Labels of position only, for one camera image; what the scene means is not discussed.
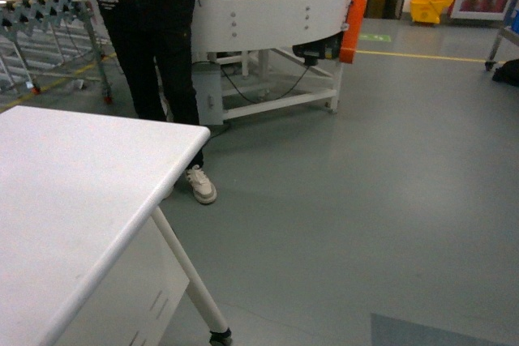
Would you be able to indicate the steel trolley shelf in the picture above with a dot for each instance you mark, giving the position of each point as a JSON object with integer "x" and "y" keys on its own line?
{"x": 508, "y": 32}

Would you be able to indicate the white sneaker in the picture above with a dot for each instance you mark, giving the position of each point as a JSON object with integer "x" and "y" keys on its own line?
{"x": 203, "y": 189}

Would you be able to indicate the white curved belt conveyor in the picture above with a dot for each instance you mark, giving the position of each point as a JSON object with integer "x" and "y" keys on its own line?
{"x": 252, "y": 56}

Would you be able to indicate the orange conveyor end panel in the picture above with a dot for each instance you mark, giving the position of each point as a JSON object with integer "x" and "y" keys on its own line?
{"x": 354, "y": 20}

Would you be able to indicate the person in black clothes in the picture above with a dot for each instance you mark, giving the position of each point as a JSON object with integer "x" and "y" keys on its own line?
{"x": 152, "y": 39}

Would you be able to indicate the white table with legs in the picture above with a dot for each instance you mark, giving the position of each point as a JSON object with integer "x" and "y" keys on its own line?
{"x": 87, "y": 255}

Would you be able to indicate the yellow mop bucket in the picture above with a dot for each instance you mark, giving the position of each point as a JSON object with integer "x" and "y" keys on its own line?
{"x": 428, "y": 11}

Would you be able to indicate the expandable roller conveyor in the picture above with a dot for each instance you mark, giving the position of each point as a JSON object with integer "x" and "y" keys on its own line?
{"x": 51, "y": 39}

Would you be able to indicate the black bag on floor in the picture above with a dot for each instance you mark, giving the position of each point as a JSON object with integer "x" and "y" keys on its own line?
{"x": 508, "y": 73}

